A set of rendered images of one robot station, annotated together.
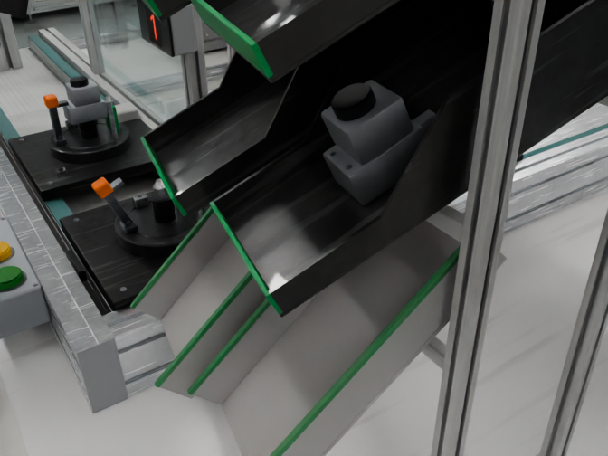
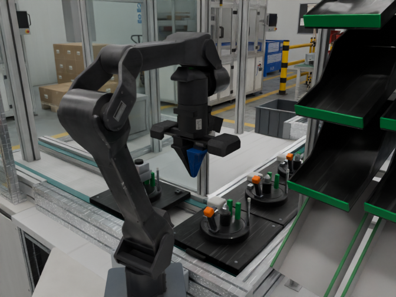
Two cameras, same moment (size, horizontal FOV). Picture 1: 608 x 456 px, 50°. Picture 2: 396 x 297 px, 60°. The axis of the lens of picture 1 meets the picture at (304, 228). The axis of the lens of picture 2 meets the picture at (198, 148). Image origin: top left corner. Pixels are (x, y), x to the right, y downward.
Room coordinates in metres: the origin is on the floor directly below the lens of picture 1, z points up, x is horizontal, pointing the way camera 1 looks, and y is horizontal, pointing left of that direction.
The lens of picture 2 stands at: (0.02, 0.54, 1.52)
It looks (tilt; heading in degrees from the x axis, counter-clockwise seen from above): 20 degrees down; 341
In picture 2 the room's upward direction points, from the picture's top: straight up
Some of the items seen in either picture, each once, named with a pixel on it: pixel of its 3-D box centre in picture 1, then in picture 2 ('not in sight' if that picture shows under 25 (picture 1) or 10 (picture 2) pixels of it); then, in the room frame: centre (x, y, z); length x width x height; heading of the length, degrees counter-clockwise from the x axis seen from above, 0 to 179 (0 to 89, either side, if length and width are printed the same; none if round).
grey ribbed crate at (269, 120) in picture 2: not in sight; (298, 120); (2.40, -1.20, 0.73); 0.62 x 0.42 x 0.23; 33
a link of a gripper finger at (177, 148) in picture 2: not in sight; (186, 158); (0.65, 0.35, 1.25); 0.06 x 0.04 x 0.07; 122
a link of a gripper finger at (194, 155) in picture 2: not in sight; (200, 163); (0.62, 0.33, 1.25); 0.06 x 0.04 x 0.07; 122
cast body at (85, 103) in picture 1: (88, 97); (141, 169); (1.07, 0.37, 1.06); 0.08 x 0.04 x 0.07; 123
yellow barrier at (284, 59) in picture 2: not in sight; (310, 61); (7.50, -5.11, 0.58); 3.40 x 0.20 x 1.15; 123
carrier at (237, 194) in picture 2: not in sight; (266, 185); (0.91, -0.01, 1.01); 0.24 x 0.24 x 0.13; 33
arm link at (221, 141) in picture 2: not in sight; (192, 122); (0.63, 0.34, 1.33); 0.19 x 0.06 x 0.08; 32
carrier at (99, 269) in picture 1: (163, 204); (225, 216); (0.78, 0.20, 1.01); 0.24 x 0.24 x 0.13; 33
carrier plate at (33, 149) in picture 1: (92, 150); (141, 197); (1.07, 0.38, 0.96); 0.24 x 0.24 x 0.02; 33
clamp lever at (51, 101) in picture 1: (59, 116); not in sight; (1.04, 0.42, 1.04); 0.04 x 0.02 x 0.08; 123
